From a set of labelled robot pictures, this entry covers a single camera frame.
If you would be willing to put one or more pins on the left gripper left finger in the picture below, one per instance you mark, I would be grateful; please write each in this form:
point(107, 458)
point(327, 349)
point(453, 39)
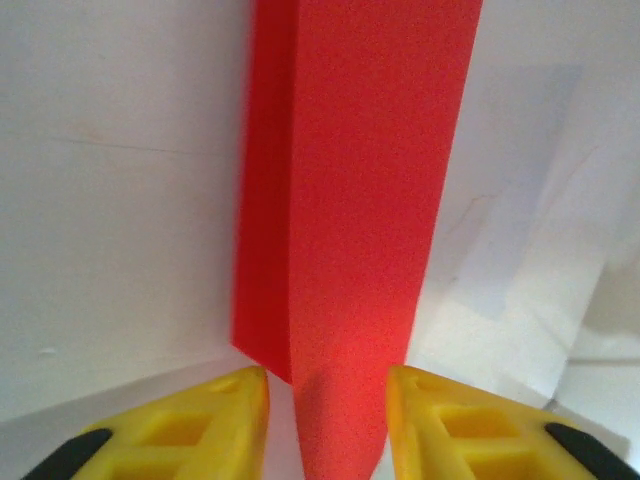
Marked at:
point(190, 440)

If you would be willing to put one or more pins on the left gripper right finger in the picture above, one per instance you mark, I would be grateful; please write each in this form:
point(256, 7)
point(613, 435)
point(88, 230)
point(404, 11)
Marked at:
point(465, 440)

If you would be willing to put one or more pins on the red paper sheet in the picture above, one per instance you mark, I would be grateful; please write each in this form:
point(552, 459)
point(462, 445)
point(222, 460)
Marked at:
point(360, 200)

